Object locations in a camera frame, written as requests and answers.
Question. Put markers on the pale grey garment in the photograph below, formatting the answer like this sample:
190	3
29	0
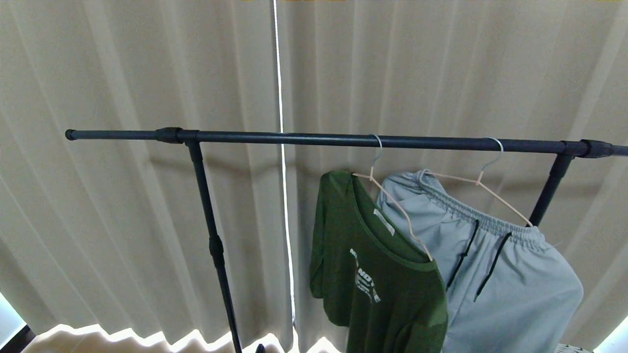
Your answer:
520	294

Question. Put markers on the white laundry basket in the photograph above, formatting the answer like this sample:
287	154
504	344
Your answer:
571	350

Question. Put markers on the green long-sleeved shirt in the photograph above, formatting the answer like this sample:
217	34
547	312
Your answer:
373	304

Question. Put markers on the black clothes rack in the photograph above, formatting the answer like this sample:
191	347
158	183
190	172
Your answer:
294	138

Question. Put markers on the pink clothes hanger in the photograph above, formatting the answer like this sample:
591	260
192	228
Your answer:
373	175
483	185

